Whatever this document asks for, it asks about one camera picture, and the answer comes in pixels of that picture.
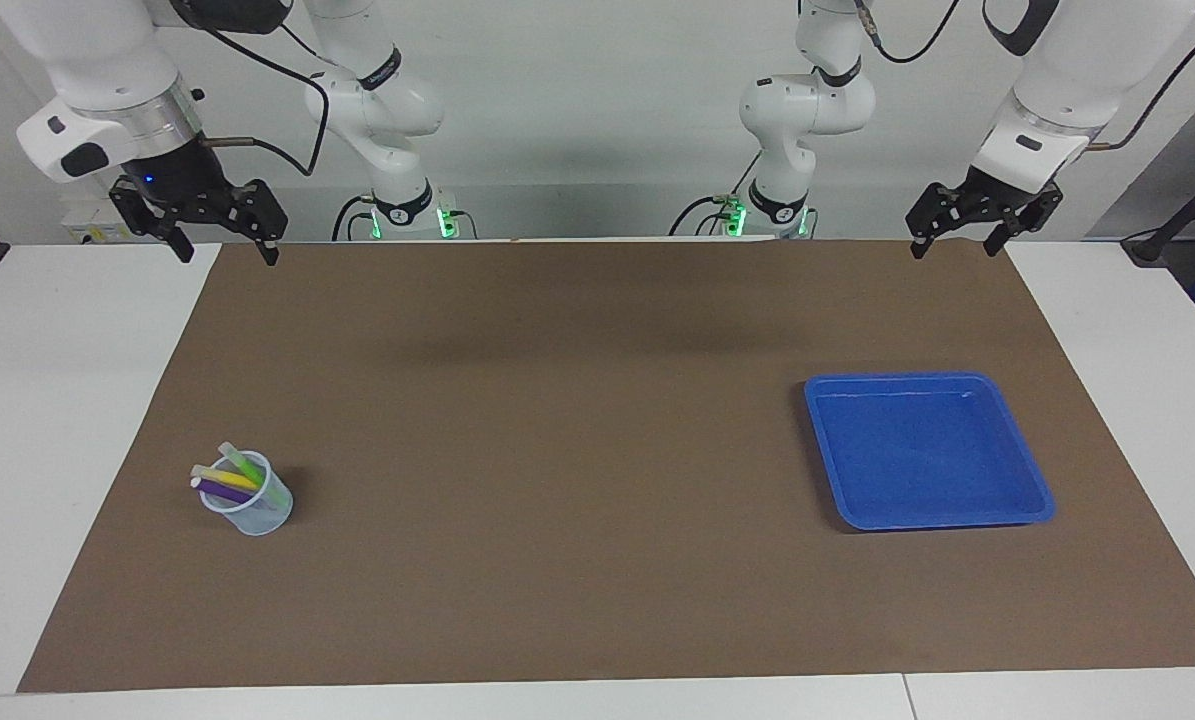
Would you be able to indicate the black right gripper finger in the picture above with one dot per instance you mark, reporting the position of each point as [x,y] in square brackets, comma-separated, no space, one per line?
[262,215]
[152,215]

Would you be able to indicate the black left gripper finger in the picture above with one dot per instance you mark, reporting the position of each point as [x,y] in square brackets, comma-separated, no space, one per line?
[1022,218]
[937,215]

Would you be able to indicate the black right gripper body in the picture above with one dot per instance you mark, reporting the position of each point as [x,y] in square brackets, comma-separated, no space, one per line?
[182,175]

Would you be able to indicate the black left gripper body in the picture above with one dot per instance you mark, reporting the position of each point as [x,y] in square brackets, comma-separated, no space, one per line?
[1002,188]

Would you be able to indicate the green marker pen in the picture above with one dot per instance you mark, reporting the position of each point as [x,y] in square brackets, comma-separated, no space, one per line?
[247,468]

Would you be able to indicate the yellow marker pen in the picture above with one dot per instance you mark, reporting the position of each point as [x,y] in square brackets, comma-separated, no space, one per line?
[227,478]

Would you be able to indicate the purple marker pen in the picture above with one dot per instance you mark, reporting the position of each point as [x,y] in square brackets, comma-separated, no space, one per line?
[222,493]

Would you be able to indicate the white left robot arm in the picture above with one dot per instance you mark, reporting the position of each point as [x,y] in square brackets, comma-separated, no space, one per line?
[1057,70]

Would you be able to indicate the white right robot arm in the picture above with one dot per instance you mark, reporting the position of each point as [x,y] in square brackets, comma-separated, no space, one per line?
[107,60]

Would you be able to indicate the white power strip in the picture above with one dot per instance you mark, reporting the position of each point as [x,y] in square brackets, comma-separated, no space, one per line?
[92,228]

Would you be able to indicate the black stand pole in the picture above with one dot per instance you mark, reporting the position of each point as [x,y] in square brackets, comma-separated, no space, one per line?
[1177,215]

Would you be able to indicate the blue plastic tray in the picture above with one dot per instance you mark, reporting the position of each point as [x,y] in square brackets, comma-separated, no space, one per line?
[917,450]

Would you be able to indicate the translucent plastic cup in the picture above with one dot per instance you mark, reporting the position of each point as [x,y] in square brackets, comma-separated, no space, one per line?
[257,520]

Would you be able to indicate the brown table mat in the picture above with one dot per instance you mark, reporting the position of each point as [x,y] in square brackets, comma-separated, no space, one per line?
[557,500]

